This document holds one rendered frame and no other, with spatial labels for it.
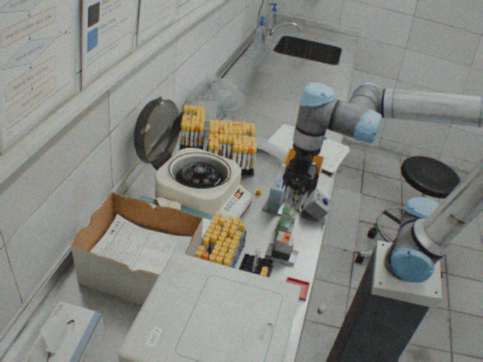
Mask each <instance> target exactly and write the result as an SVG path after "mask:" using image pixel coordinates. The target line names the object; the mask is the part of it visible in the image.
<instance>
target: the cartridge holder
mask: <svg viewBox="0 0 483 362"><path fill-rule="evenodd" d="M274 246H275V243H274V244H271V243H269V245H268V248H267V251H266V252H265V256H264V257H265V258H268V259H273V260H276V261H278V262H282V263H285V264H288V265H294V263H295V260H296V257H297V255H298V251H297V250H293V248H294V244H292V249H291V252H290V254H288V253H283V252H280V251H277V250H274Z"/></svg>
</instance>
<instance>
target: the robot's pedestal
mask: <svg viewBox="0 0 483 362"><path fill-rule="evenodd" d="M374 252H375V246H374V247H373V251H372V254H371V256H370V259H369V261H368V263H367V268H366V270H365V272H364V275H363V277H362V280H361V282H360V285H359V287H358V289H357V291H356V293H355V295H354V298H353V300H352V302H351V304H350V306H349V309H348V313H347V314H346V316H345V319H344V321H343V323H342V326H341V328H340V330H339V333H338V335H337V336H336V340H335V342H334V344H333V346H332V348H331V350H330V352H329V356H328V358H327V359H326V361H325V362H397V361H398V358H399V357H400V356H401V354H402V352H403V351H404V350H405V348H406V347H407V345H408V343H409V341H410V339H411V337H412V335H413V334H414V333H415V332H416V330H417V328H418V327H419V325H420V323H421V321H422V320H423V317H424V315H426V313H427V311H428V309H429V308H430V307H427V306H422V305H420V304H417V303H416V304H414V303H410V302H405V301H401V300H400V301H399V300H397V299H394V298H388V297H386V296H378V295H375V294H371V291H372V284H373V268H374Z"/></svg>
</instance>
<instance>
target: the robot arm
mask: <svg viewBox="0 0 483 362"><path fill-rule="evenodd" d="M381 118H389V119H400V120H404V121H419V122H432V123H446V124H453V125H459V126H472V127H478V128H483V97H477V96H463V95H462V94H448V93H433V92H431V91H415V90H398V89H380V88H379V87H378V86H377V85H376V84H372V83H368V82H366V83H363V84H361V85H360V86H359V87H357V88H356V90H355V91H354V93H353V95H352V96H351V99H350V101H349V102H348V103H345V102H342V101H339V100H337V99H335V91H334V90H333V88H331V87H330V86H328V85H326V84H322V83H310V84H307V85H306V86H305V87H304V89H303V93H302V96H301V100H299V107H298V119H297V122H296V125H295V129H294V134H293V138H292V141H293V143H292V149H293V150H294V152H296V153H295V157H294V156H293V158H292V159H290V160H289V163H288V165H286V166H285V171H284V174H283V176H282V181H283V182H282V186H281V189H283V187H284V186H285V205H286V204H287V203H288V205H289V207H290V208H291V209H292V208H293V204H294V196H295V190H296V191H298V194H299V195H298V200H297V202H296V204H295V208H294V210H296V209H301V207H302V206H303V204H304V203H305V202H306V201H307V200H308V198H309V196H310V194H311V193H312V192H313V191H314V190H315V189H316V187H317V178H318V175H319V174H316V172H317V169H318V167H317V166H316V162H313V161H312V159H313V157H315V156H317V155H319V154H320V152H321V149H322V147H323V142H324V140H327V136H325V135H326V133H325V132H326V130H329V131H331V132H334V133H337V134H341V135H344V136H347V137H350V138H353V139H355V140H357V141H363V142H366V143H370V144H371V143H373V142H374V141H375V139H376V137H377V135H378V131H379V128H380V124H381V122H382V121H381ZM482 210H483V158H482V159H481V160H480V162H478V163H477V164H476V165H475V167H474V168H473V169H472V170H471V171H470V173H468V175H467V176H466V177H464V179H462V181H461V182H460V183H459V184H458V185H457V186H456V187H455V189H454V190H452V192H451V193H450V194H449V195H448V196H447V197H446V198H445V199H444V201H443V202H442V203H441V204H438V203H437V202H435V201H433V200H432V199H429V198H423V197H414V198H412V199H410V200H409V201H408V202H407V203H406V205H405V212H404V214H403V217H402V220H401V222H400V226H399V229H398V233H397V236H396V239H395V241H394V242H393V243H392V244H391V246H390V247H389V248H387V249H386V253H385V256H384V265H385V267H386V269H387V270H388V271H389V272H390V273H391V275H393V276H394V277H395V278H398V279H399V280H400V279H401V280H404V281H406V282H415V283H422V282H423V281H425V280H427V279H429V278H430V277H431V276H432V273H433V272H434V270H435V264H436V263H437V262H438V261H439V259H441V258H442V257H443V256H444V255H446V254H447V253H448V250H449V242H450V241H451V240H452V239H454V237H455V236H457V235H458V234H459V233H460V232H461V231H462V230H463V229H464V227H466V226H467V225H468V224H469V223H470V222H471V221H472V220H473V219H474V218H475V217H476V216H477V215H478V214H479V213H480V212H481V211H482Z"/></svg>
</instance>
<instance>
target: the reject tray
mask: <svg viewBox="0 0 483 362"><path fill-rule="evenodd" d="M286 282H287V283H290V284H296V285H299V286H301V291H300V295H299V299H301V300H304V301H306V299H307V296H308V291H309V287H310V282H307V281H304V280H301V279H298V278H289V277H287V278H286Z"/></svg>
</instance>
